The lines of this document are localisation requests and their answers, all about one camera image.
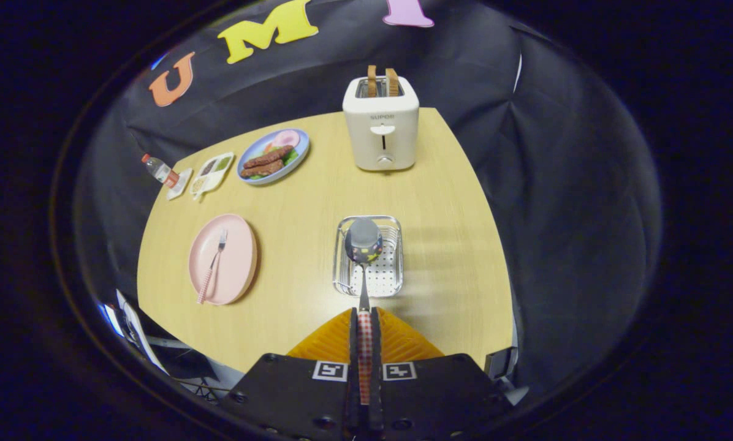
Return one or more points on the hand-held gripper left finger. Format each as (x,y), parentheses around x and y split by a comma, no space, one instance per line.
(299,404)

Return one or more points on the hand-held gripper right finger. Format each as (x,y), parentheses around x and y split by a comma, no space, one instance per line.
(440,404)

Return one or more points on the pink plate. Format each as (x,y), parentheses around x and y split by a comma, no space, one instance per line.
(238,257)

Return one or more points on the brown meat strip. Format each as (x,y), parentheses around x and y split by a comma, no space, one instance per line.
(268,157)
(261,169)

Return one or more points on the white divided condiment tray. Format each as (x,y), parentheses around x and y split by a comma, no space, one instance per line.
(212,174)

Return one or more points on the white square coaster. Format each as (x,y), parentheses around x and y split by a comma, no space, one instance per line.
(181,187)

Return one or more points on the green lettuce leaf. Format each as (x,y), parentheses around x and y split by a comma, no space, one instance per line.
(291,157)

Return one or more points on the blue plate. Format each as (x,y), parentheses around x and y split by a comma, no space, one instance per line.
(253,150)

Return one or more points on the pink ham slice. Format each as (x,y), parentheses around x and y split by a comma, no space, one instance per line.
(287,138)

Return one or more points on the white toaster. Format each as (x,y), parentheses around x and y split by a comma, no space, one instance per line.
(382,141)

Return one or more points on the clear water bottle red label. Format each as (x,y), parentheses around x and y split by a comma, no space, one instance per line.
(158,169)

